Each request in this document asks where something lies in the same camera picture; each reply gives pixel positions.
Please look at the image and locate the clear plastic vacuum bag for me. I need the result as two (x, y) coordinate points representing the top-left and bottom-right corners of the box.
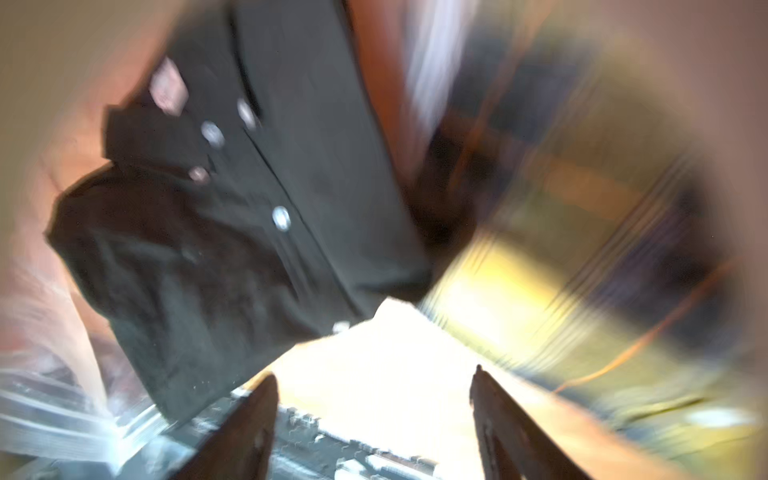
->
(1, 1), (185, 478)

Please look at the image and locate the yellow green plaid shirt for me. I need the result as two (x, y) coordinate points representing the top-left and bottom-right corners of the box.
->
(421, 14), (767, 479)

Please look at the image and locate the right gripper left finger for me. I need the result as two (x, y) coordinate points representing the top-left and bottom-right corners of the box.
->
(172, 374), (279, 480)

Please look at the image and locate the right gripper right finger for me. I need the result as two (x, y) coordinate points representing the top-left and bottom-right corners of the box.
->
(470, 366), (591, 480)

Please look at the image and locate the black shirt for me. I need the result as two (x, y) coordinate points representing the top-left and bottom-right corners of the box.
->
(47, 1), (475, 422)

